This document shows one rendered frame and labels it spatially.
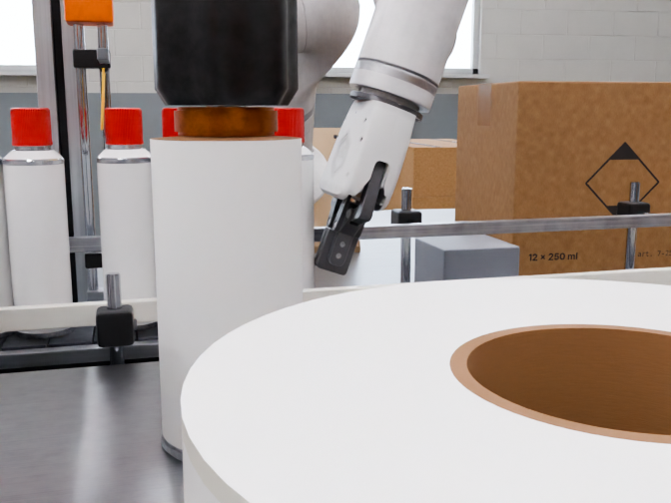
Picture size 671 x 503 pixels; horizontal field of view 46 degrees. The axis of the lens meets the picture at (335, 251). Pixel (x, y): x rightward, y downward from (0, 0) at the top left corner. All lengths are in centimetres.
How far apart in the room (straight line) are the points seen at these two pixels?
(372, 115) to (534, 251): 43
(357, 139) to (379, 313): 52
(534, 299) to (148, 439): 32
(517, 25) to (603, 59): 78
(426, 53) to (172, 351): 41
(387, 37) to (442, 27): 5
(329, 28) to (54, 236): 63
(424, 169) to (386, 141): 325
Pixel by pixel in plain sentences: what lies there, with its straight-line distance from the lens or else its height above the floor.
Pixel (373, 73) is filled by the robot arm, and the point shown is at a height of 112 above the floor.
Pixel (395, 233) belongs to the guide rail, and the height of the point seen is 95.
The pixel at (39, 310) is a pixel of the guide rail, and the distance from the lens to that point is 72.
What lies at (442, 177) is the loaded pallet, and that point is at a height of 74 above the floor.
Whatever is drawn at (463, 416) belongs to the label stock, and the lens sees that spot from 16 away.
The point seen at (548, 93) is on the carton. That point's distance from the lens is 108.
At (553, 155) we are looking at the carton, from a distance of 109.
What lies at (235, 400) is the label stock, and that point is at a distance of 17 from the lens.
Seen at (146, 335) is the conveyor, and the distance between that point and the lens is 74.
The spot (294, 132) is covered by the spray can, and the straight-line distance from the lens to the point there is 75.
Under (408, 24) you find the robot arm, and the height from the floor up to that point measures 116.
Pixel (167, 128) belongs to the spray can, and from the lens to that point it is 73.
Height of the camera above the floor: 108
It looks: 10 degrees down
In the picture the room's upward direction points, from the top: straight up
